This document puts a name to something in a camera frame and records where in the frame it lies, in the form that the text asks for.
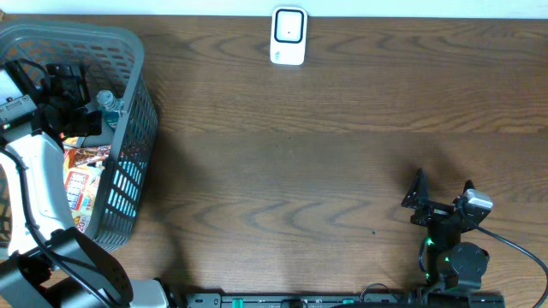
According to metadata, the small orange box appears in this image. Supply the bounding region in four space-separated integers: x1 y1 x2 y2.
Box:
63 137 81 148

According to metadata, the blue mouthwash bottle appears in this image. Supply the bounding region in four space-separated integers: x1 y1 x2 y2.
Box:
96 90 123 130

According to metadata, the orange chocolate bar wrapper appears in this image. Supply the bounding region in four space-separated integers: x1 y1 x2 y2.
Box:
63 145 110 169

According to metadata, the yellow white snack bag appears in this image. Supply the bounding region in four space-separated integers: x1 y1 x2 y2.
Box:
63 159 106 233

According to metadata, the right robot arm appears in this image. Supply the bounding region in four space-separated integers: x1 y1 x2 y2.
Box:
402 169 493 303

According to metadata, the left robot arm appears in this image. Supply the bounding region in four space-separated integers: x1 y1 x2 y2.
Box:
1 59 187 307

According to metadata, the white barcode scanner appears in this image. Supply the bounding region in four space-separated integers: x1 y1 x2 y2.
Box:
270 6 308 66

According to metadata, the grey plastic shopping basket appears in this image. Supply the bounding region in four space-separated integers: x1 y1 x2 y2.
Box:
1 20 158 252

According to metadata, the right camera cable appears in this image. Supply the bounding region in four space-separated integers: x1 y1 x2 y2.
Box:
470 217 548 308

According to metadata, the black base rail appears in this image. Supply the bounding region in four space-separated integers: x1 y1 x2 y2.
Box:
184 292 506 308

